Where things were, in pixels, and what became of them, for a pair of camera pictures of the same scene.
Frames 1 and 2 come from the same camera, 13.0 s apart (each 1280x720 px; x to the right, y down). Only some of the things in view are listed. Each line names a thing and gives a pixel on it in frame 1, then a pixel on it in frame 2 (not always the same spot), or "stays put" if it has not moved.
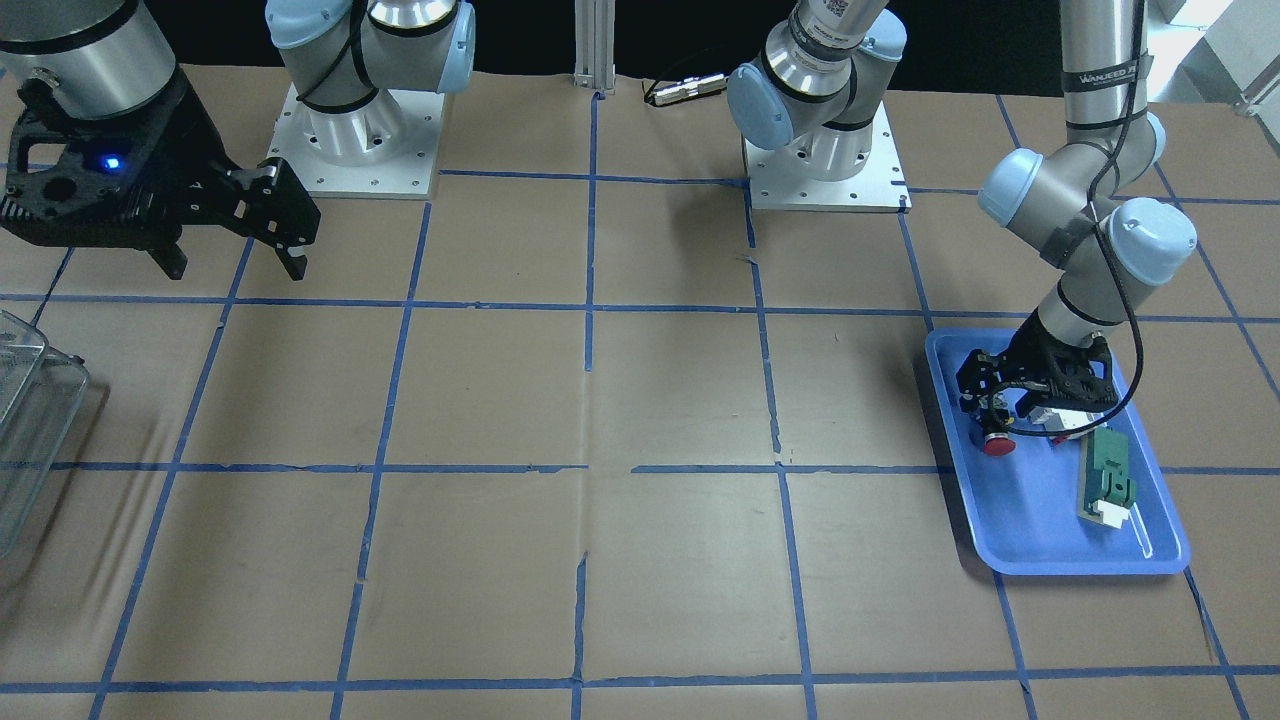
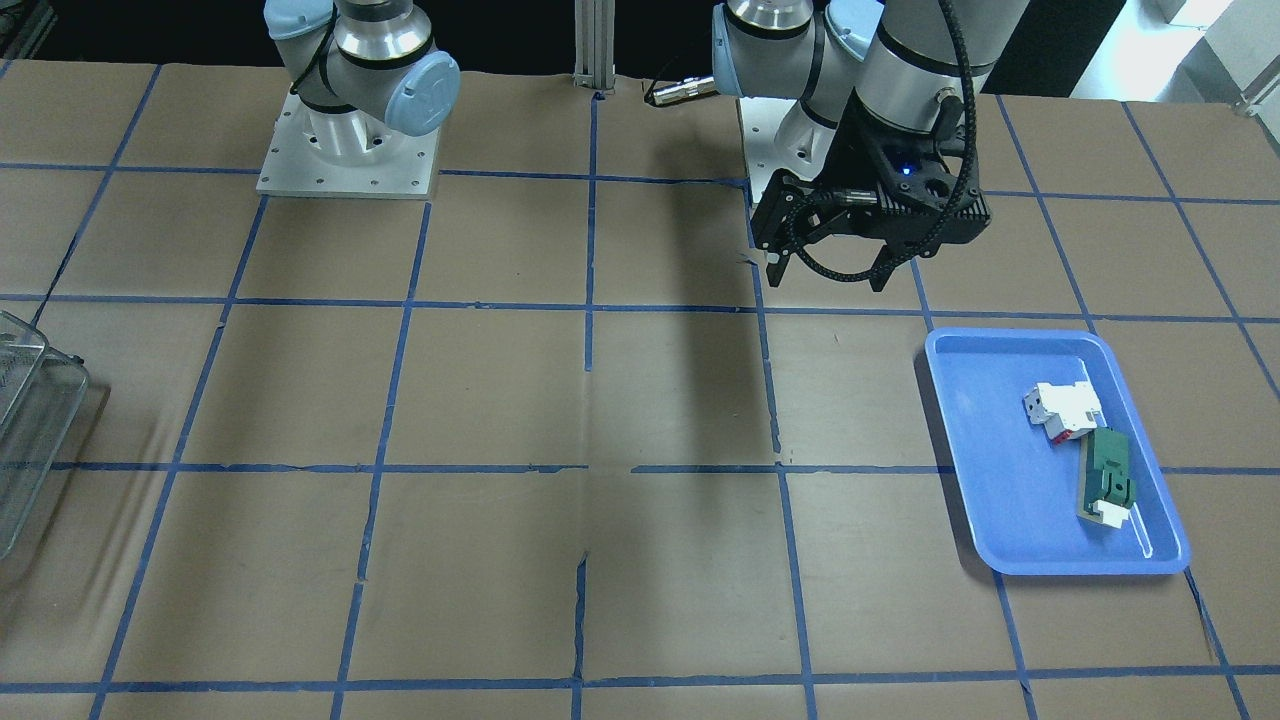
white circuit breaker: (1057, 419) stays put
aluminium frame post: (594, 45) stays put
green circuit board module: (1107, 486) stays put
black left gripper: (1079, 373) to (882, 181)
